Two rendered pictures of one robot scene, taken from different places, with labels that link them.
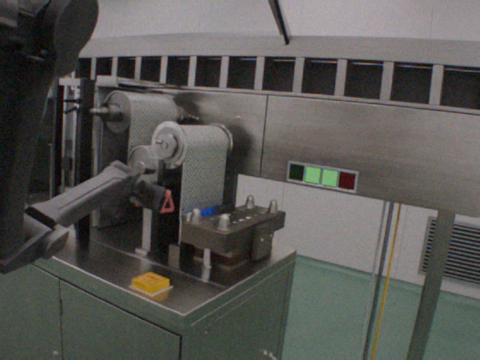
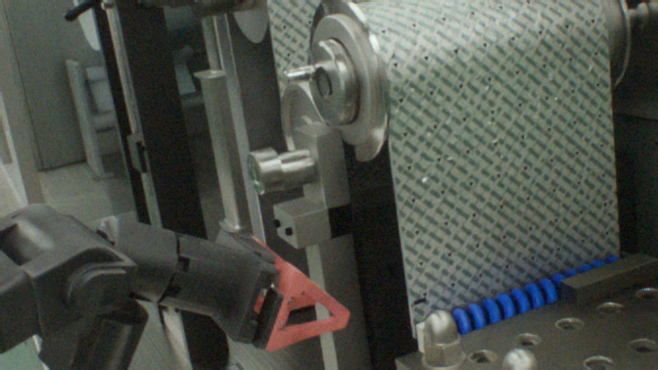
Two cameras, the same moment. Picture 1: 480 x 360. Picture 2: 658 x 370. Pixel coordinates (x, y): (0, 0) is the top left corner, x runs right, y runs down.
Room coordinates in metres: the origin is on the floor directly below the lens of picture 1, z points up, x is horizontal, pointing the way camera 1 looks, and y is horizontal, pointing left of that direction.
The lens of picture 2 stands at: (0.64, -0.23, 1.39)
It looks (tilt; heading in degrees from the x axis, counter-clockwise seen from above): 17 degrees down; 37
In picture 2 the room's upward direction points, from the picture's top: 9 degrees counter-clockwise
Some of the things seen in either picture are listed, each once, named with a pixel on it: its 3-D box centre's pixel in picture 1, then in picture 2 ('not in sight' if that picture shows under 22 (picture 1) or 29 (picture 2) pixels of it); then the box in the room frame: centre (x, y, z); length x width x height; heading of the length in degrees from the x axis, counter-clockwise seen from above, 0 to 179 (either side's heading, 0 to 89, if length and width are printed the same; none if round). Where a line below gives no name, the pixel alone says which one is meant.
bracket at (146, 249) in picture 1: (148, 206); (322, 286); (1.27, 0.28, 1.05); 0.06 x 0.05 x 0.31; 150
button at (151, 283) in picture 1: (151, 283); not in sight; (1.01, 0.21, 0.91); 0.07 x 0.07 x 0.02; 60
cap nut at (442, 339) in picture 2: (196, 215); (441, 336); (1.22, 0.12, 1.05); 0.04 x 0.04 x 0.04
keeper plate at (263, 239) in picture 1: (263, 240); not in sight; (1.31, -0.09, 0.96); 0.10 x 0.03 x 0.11; 150
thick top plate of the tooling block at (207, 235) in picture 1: (237, 225); (648, 349); (1.34, -0.01, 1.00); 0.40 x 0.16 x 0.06; 150
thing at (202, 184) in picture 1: (203, 187); (513, 207); (1.36, 0.12, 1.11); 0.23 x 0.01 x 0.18; 150
